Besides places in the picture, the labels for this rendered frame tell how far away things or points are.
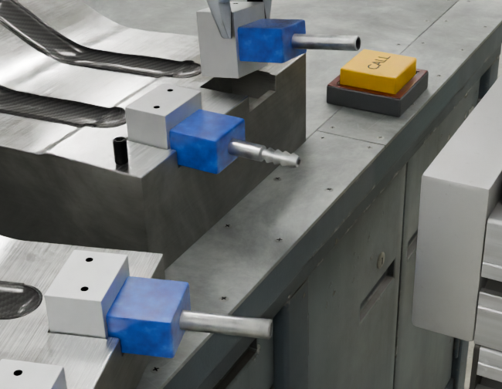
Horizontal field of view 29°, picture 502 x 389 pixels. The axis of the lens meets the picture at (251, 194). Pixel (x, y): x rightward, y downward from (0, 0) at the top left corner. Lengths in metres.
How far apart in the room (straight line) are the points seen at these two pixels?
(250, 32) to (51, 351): 0.32
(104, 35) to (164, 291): 0.41
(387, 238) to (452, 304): 0.70
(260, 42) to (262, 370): 0.33
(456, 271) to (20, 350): 0.26
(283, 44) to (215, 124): 0.10
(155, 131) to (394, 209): 0.53
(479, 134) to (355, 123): 0.46
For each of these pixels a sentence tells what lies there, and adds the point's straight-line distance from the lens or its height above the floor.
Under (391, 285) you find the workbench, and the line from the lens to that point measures 1.26.
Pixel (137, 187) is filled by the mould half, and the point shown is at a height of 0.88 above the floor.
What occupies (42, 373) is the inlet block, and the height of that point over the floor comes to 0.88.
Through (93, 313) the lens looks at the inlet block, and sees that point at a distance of 0.58.
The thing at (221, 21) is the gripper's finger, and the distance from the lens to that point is 0.77.
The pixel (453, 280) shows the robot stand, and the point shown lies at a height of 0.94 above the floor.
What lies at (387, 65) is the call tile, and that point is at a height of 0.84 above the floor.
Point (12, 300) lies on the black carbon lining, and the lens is 0.64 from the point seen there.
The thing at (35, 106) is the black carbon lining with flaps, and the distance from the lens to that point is 0.83.
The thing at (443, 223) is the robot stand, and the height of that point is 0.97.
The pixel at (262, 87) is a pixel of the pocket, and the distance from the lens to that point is 0.85.
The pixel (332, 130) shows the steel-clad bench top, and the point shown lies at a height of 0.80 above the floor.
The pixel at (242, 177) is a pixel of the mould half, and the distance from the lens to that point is 0.81.
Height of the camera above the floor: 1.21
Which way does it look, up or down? 30 degrees down
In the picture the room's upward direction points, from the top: 2 degrees counter-clockwise
